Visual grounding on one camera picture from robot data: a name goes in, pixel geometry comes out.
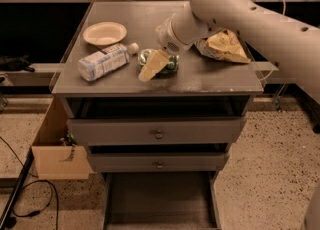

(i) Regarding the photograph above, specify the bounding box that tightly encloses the black object on ledge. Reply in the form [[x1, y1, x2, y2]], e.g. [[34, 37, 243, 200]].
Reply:
[[0, 55, 35, 72]]

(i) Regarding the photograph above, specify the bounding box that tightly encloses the white paper bowl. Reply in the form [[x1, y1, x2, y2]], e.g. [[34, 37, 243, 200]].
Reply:
[[83, 22, 127, 46]]

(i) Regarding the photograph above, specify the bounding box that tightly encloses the grey middle drawer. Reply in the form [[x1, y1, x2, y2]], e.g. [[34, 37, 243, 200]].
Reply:
[[87, 152, 229, 172]]

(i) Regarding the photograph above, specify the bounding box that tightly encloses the crushed green can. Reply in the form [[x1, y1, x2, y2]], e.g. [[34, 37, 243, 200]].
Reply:
[[137, 49, 179, 76]]

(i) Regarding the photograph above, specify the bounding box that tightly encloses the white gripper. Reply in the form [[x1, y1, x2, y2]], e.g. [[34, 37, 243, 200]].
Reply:
[[138, 16, 192, 82]]

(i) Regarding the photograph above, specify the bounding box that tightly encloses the black floor cable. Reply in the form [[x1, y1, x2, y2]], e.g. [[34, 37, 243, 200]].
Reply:
[[0, 136, 60, 230]]

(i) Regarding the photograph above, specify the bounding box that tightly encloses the grey open bottom drawer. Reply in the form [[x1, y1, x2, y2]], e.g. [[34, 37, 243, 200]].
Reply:
[[102, 172, 222, 230]]

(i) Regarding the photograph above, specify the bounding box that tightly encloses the brown yellow chip bag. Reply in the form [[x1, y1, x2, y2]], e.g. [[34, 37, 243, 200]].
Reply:
[[194, 29, 251, 64]]

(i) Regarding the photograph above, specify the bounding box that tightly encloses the clear plastic water bottle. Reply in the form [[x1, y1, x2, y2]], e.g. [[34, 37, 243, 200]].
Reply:
[[78, 43, 139, 82]]

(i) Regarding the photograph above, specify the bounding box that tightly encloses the cardboard box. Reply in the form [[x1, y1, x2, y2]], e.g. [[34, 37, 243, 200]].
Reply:
[[31, 99, 91, 180]]

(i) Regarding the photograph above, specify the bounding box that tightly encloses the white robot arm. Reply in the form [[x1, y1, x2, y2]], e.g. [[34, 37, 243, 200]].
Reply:
[[158, 0, 320, 230]]

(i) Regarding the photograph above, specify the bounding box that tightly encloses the grey top drawer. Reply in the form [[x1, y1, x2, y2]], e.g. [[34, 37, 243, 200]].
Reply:
[[67, 117, 246, 146]]

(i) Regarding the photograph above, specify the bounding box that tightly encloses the grey drawer cabinet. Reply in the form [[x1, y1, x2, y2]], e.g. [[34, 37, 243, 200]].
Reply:
[[48, 0, 264, 230]]

